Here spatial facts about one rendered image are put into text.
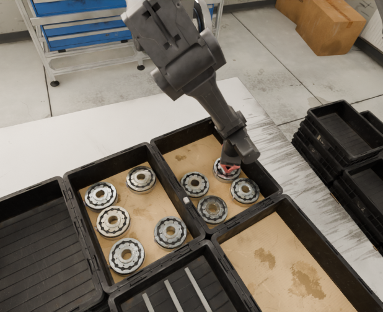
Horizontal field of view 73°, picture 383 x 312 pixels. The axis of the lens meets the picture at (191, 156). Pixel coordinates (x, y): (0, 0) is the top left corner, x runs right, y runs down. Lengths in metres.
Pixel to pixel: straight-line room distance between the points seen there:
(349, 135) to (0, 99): 2.76
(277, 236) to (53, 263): 0.69
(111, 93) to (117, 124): 1.29
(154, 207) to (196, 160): 0.25
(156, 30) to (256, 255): 0.71
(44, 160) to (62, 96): 1.45
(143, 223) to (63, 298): 0.29
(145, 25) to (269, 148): 1.01
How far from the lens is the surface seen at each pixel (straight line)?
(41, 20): 2.50
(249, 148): 0.76
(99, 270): 0.78
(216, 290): 0.85
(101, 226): 0.88
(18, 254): 0.97
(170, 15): 0.39
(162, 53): 0.39
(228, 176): 0.96
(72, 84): 2.79
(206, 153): 1.04
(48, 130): 1.40
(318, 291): 0.94
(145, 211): 0.91
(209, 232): 0.78
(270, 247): 0.92
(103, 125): 1.34
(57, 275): 0.90
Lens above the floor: 1.65
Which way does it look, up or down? 53 degrees down
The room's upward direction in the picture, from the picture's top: 7 degrees clockwise
